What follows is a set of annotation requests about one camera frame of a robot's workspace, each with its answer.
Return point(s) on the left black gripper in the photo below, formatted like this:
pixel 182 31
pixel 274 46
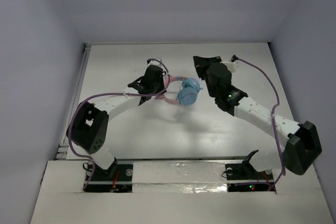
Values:
pixel 154 74

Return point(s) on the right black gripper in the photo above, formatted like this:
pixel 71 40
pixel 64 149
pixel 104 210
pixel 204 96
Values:
pixel 201 63

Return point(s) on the pink blue cat-ear headphones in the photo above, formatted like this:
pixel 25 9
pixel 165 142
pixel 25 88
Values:
pixel 188 92

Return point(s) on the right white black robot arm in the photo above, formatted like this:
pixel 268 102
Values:
pixel 298 144

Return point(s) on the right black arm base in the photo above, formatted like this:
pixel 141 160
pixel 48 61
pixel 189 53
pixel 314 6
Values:
pixel 243 178

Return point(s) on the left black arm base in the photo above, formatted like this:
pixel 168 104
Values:
pixel 116 179

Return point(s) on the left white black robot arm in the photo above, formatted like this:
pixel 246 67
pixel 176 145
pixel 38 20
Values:
pixel 88 126

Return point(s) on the white foil-covered foam block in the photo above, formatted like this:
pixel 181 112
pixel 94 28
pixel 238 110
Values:
pixel 178 177

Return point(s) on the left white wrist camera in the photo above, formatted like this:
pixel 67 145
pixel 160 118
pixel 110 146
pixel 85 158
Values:
pixel 154 62

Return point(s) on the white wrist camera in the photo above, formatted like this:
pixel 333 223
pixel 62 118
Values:
pixel 232 64
pixel 154 62

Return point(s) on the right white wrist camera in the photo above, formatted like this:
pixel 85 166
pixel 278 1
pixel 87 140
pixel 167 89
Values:
pixel 232 64

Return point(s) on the aluminium rail front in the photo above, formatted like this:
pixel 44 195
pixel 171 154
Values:
pixel 219 158

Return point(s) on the aluminium rail left edge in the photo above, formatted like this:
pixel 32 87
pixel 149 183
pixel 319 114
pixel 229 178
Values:
pixel 61 152

